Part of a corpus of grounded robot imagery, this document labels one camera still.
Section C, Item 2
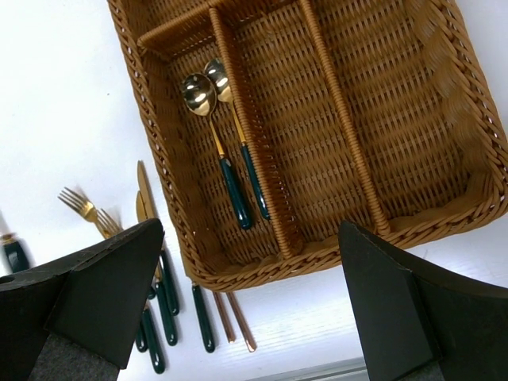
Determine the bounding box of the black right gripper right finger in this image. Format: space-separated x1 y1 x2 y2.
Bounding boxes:
338 221 507 380

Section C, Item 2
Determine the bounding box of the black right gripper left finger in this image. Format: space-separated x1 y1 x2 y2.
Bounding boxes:
1 220 164 380

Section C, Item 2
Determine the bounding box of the gold spoon green handle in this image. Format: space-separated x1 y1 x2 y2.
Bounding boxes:
181 73 252 230
1 216 30 273
203 58 271 221

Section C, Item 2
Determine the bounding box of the gold fork green handle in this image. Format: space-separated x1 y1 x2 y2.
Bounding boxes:
141 305 166 375
57 187 110 239
98 209 123 236

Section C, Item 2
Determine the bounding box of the copper chopstick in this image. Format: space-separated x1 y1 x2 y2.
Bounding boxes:
213 291 236 344
226 292 257 353

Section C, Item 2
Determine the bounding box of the brown wicker cutlery tray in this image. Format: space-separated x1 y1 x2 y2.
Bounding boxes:
109 1 507 291

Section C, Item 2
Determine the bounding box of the gold knife green handle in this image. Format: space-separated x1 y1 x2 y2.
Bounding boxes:
136 160 180 316
135 190 179 347
192 283 216 353

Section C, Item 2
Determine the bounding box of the aluminium table frame rail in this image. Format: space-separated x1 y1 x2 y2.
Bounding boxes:
259 357 369 381

